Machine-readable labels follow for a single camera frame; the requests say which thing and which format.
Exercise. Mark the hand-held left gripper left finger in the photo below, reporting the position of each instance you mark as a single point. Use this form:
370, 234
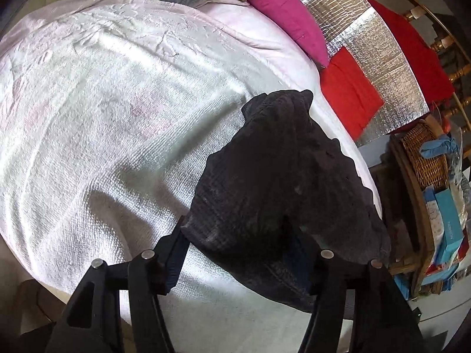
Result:
173, 264

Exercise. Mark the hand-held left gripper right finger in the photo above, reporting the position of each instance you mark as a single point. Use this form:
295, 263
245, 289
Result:
305, 275

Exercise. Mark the dark grey knit sweater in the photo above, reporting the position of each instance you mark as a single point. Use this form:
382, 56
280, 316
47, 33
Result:
276, 176

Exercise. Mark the wooden side table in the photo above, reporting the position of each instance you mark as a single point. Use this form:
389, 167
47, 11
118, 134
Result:
423, 209

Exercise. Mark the white and blue box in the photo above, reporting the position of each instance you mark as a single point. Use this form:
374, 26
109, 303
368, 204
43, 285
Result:
432, 213

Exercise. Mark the blue cardboard box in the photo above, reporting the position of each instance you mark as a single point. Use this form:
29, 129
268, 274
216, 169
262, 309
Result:
450, 228

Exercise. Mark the white textured blanket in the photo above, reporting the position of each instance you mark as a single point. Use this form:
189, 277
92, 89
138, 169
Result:
110, 117

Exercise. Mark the wicker basket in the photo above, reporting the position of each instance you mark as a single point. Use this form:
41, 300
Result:
427, 161

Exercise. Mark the blue glove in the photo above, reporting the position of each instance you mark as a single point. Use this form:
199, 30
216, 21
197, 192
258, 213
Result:
438, 147

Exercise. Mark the bright red pillow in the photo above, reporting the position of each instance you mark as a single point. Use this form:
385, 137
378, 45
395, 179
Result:
349, 92

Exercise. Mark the silver foil insulation panel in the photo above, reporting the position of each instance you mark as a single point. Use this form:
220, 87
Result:
382, 55

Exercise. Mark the dark red cloth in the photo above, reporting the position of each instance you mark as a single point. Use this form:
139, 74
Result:
412, 44

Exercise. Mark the pink pillow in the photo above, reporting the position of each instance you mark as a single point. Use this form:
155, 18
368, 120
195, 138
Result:
283, 11

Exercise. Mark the wooden chair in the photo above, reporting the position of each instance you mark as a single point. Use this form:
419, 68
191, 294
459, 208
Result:
439, 44

